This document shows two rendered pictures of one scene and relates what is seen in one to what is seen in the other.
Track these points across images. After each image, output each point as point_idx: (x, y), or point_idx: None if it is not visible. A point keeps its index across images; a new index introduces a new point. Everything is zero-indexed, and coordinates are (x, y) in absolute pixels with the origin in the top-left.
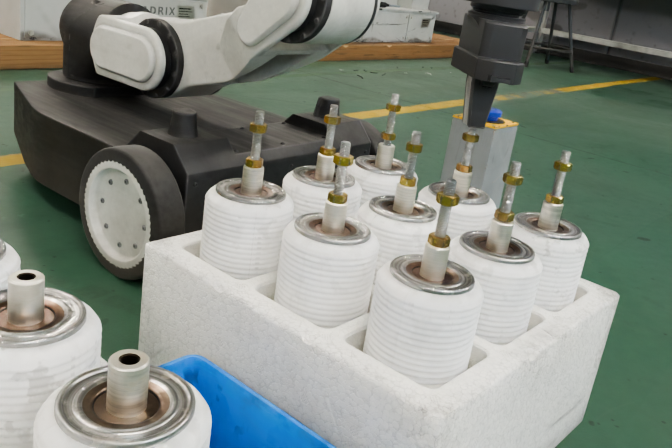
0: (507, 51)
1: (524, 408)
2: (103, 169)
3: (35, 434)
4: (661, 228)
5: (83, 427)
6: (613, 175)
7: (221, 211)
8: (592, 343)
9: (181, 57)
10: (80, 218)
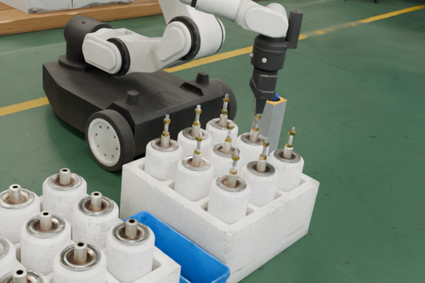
0: (269, 86)
1: (270, 230)
2: (97, 121)
3: (107, 241)
4: (386, 129)
5: (121, 239)
6: (372, 92)
7: (153, 155)
8: (305, 203)
9: (129, 58)
10: (82, 137)
